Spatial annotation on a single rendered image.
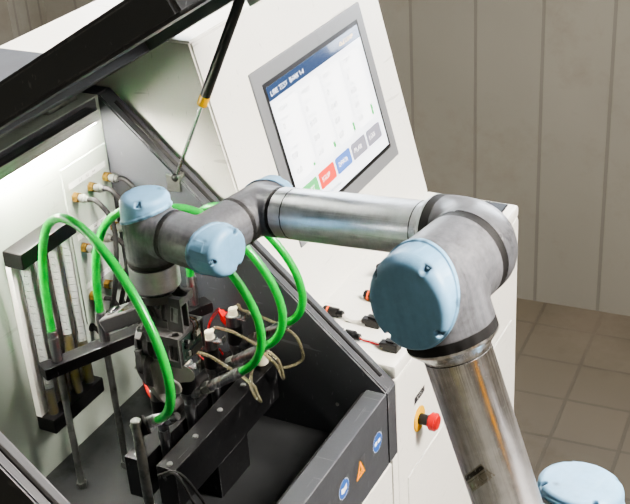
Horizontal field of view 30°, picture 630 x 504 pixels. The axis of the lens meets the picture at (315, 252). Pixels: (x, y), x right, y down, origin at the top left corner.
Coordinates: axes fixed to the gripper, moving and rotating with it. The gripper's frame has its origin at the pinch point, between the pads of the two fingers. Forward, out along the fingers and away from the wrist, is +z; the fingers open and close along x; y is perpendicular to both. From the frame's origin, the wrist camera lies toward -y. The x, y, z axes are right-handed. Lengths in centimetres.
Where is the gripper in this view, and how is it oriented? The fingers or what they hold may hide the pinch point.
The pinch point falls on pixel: (161, 393)
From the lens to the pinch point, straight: 188.7
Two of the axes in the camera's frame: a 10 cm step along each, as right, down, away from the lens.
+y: 8.9, 1.6, -4.2
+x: 4.5, -4.5, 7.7
